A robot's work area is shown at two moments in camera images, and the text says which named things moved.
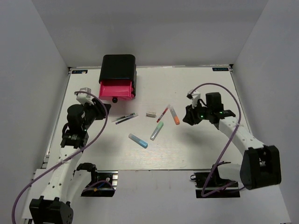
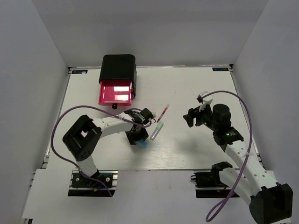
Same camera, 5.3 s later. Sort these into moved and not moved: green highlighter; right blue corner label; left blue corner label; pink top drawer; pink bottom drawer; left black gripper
Moved: left black gripper; pink top drawer
Not moved: green highlighter; left blue corner label; pink bottom drawer; right blue corner label
